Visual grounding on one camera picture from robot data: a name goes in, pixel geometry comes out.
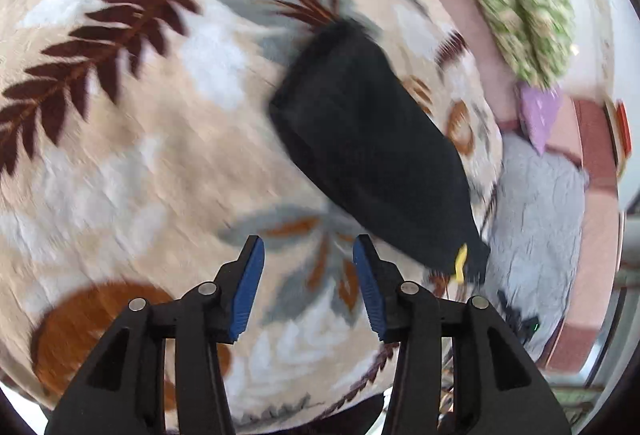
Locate purple floral pillow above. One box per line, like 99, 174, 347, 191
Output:
517, 82, 563, 156

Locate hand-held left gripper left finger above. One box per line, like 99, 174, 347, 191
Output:
44, 235, 266, 435

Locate black pants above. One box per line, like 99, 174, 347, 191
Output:
269, 19, 492, 286

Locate leaf-print fleece blanket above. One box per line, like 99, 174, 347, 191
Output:
0, 0, 506, 427

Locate pink quilted mattress cover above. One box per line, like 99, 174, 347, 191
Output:
377, 0, 625, 373

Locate grey quilted cushion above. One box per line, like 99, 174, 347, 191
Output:
480, 135, 588, 363

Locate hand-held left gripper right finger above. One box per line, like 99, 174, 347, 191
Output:
352, 234, 572, 435

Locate stack of books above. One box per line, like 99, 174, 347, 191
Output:
604, 99, 633, 180

